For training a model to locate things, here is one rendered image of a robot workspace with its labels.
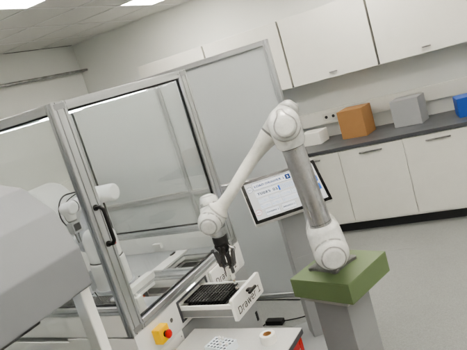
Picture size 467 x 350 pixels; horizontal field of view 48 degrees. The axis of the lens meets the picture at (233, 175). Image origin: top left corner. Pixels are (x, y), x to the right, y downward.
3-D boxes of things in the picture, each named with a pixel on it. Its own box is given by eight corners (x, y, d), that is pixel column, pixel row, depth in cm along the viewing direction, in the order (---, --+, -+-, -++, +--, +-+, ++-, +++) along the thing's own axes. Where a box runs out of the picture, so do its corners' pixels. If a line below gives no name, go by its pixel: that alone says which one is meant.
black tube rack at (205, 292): (241, 294, 267) (237, 282, 265) (225, 312, 252) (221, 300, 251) (204, 296, 278) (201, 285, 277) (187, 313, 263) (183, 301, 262)
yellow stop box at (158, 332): (173, 336, 243) (168, 322, 242) (164, 345, 237) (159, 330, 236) (164, 336, 246) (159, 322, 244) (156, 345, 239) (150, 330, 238)
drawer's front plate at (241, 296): (263, 291, 267) (258, 271, 265) (238, 321, 242) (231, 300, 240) (260, 291, 268) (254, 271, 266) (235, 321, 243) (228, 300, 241)
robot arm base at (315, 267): (362, 253, 264) (359, 243, 263) (336, 274, 251) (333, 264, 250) (333, 251, 278) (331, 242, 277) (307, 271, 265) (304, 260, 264)
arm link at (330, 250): (349, 252, 251) (358, 270, 230) (316, 263, 253) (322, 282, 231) (294, 99, 237) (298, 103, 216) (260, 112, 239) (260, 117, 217)
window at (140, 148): (226, 239, 308) (176, 78, 290) (139, 317, 236) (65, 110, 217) (226, 239, 308) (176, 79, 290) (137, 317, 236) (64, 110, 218)
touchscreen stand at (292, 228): (372, 343, 341) (332, 195, 322) (306, 367, 336) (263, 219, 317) (342, 312, 390) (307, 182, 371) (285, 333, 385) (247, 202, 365)
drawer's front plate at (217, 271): (240, 267, 309) (234, 249, 307) (216, 291, 284) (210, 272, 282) (237, 267, 309) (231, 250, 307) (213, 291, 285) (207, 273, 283)
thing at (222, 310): (258, 289, 266) (255, 279, 265) (235, 317, 244) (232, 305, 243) (193, 293, 286) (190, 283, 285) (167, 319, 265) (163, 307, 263)
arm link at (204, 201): (206, 223, 263) (203, 232, 250) (197, 194, 260) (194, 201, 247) (226, 218, 262) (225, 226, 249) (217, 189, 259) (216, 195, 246)
